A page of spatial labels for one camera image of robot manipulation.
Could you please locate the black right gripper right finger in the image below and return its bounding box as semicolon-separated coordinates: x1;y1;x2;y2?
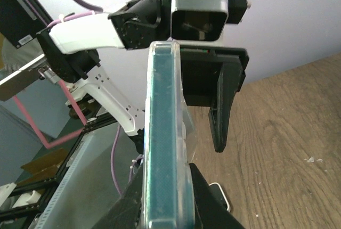
189;163;244;229

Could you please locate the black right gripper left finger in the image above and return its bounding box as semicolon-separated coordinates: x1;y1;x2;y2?
92;163;143;229

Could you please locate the light blue slotted cable duct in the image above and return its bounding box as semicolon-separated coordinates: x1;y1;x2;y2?
29;133;94;228

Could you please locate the phone in light pink case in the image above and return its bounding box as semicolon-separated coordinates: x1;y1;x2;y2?
209;182;231;212

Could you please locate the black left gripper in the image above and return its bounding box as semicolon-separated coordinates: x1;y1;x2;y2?
180;46;249;152

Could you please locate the clear phone case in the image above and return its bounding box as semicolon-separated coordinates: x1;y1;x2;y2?
141;40;198;229

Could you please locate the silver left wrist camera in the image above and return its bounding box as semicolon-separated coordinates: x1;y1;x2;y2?
170;0;229;42

